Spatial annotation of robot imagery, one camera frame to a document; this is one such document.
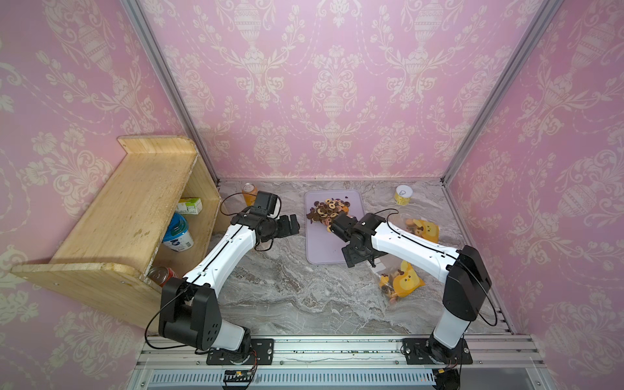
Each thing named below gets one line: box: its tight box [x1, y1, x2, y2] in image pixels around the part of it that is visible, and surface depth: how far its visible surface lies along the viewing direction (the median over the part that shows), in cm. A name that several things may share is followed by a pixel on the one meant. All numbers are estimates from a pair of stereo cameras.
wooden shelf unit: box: [10, 134, 222, 331], surface depth 62 cm
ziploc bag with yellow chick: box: [378, 260, 426, 304], surface depth 85 cm
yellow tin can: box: [394, 184, 414, 206], surface depth 111 cm
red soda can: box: [147, 266, 178, 287], surface depth 58 cm
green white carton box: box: [175, 196, 204, 216], surface depth 81 cm
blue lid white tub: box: [162, 212, 195, 253], surface depth 69 cm
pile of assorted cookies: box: [305, 198, 354, 232], surface depth 108 cm
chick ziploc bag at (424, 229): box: [404, 218, 441, 244], surface depth 102 cm
